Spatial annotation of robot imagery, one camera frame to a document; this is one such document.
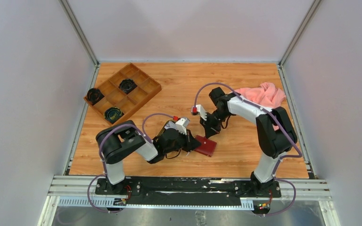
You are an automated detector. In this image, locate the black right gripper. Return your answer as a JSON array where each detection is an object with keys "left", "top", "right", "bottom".
[{"left": 200, "top": 109, "right": 230, "bottom": 138}]

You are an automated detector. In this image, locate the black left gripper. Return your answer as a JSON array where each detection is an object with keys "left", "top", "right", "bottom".
[{"left": 164, "top": 128, "right": 201, "bottom": 154}]

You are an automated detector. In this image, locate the red leather card holder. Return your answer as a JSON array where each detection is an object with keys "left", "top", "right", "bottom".
[{"left": 194, "top": 135, "right": 217, "bottom": 157}]

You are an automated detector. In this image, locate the beige oval tray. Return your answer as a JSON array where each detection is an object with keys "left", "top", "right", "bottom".
[{"left": 157, "top": 120, "right": 177, "bottom": 136}]

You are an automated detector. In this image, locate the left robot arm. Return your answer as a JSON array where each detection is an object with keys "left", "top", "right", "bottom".
[{"left": 96, "top": 118, "right": 202, "bottom": 195}]

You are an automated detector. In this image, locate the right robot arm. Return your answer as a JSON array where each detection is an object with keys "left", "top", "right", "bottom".
[{"left": 191, "top": 87, "right": 298, "bottom": 197}]

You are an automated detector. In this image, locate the pink cloth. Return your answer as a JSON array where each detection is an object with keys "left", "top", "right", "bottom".
[{"left": 234, "top": 82, "right": 287, "bottom": 130}]

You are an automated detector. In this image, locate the brown wooden divided tray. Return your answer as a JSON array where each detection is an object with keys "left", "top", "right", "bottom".
[{"left": 83, "top": 63, "right": 162, "bottom": 126}]

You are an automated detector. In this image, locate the black round part lower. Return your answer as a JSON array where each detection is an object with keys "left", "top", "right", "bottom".
[{"left": 104, "top": 107, "right": 123, "bottom": 124}]

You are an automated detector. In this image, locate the black round part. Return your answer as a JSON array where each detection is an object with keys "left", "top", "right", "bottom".
[
  {"left": 118, "top": 79, "right": 138, "bottom": 94},
  {"left": 86, "top": 88, "right": 105, "bottom": 105},
  {"left": 104, "top": 107, "right": 123, "bottom": 124}
]

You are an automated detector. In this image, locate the black round part upper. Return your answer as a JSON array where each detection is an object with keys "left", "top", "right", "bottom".
[{"left": 118, "top": 79, "right": 138, "bottom": 94}]

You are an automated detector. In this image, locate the black round part left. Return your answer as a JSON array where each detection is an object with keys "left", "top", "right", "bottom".
[{"left": 86, "top": 88, "right": 105, "bottom": 105}]

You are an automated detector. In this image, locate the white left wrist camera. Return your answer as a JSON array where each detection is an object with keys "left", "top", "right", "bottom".
[{"left": 173, "top": 116, "right": 190, "bottom": 135}]

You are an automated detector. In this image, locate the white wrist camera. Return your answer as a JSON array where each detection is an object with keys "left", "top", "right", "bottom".
[
  {"left": 173, "top": 116, "right": 190, "bottom": 135},
  {"left": 191, "top": 105, "right": 207, "bottom": 121}
]

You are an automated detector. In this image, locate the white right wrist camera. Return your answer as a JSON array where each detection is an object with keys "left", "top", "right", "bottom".
[{"left": 191, "top": 105, "right": 207, "bottom": 121}]

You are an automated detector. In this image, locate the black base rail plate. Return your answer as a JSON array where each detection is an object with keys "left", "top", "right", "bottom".
[{"left": 93, "top": 177, "right": 281, "bottom": 207}]

